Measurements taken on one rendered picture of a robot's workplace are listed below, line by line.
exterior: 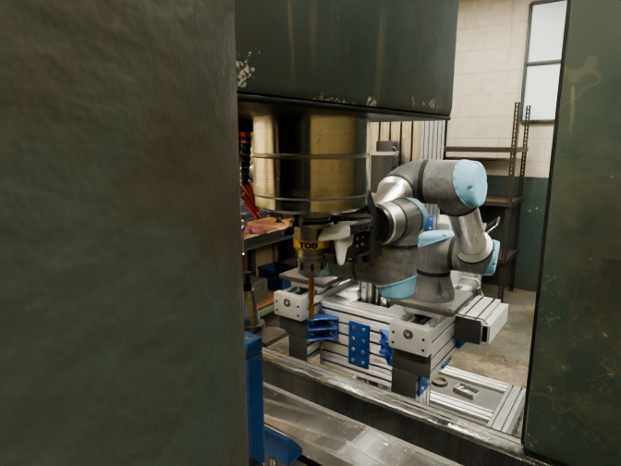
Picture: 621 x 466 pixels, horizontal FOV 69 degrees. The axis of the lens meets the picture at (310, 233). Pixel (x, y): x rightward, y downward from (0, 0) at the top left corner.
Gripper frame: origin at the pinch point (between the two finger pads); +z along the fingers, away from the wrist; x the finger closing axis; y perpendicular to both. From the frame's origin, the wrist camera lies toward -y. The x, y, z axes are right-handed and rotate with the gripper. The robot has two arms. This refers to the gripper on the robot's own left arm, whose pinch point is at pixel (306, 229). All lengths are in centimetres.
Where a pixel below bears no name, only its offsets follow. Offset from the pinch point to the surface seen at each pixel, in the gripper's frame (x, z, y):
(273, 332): 16.5, -11.6, 23.7
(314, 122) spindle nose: -5.1, 5.2, -14.2
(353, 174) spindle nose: -7.8, 0.6, -8.1
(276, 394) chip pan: 61, -64, 77
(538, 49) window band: 64, -457, -104
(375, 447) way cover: 14, -51, 71
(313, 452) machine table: 15, -23, 55
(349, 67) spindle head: -12.5, 9.6, -19.2
